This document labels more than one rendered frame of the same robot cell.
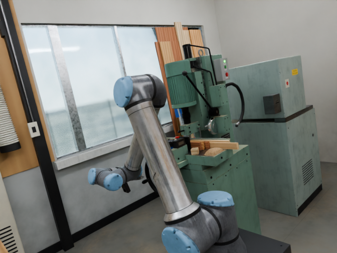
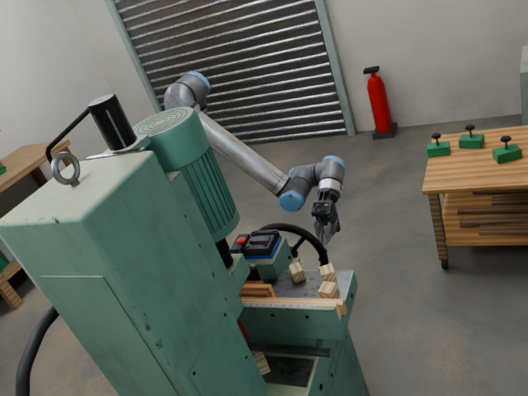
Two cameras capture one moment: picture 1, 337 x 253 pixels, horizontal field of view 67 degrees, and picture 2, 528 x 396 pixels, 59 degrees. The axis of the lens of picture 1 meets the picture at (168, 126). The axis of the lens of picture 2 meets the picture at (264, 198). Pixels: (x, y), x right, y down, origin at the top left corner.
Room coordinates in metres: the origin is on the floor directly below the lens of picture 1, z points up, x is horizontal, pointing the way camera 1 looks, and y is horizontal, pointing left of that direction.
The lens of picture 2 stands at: (2.86, -0.26, 1.80)
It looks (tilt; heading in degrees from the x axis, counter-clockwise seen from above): 28 degrees down; 164
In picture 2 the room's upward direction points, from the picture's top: 21 degrees counter-clockwise
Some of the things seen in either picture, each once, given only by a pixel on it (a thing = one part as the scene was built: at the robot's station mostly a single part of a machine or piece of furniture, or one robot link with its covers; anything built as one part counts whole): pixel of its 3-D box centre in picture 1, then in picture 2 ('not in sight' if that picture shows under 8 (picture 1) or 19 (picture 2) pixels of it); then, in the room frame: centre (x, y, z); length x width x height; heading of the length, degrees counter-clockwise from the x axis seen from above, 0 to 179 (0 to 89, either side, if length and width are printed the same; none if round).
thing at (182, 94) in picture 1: (180, 84); (185, 178); (1.80, -0.14, 1.35); 0.18 x 0.18 x 0.31
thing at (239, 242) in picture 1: (222, 242); not in sight; (1.02, -0.14, 0.65); 0.19 x 0.19 x 0.10
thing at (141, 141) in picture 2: (188, 56); (119, 138); (1.90, -0.24, 1.53); 0.08 x 0.08 x 0.17; 44
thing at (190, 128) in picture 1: (190, 129); (227, 281); (1.81, -0.15, 1.03); 0.14 x 0.07 x 0.09; 134
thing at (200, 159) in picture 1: (183, 155); (259, 290); (1.72, -0.06, 0.87); 0.61 x 0.30 x 0.06; 44
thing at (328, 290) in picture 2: not in sight; (328, 292); (1.95, 0.07, 0.92); 0.04 x 0.04 x 0.04; 34
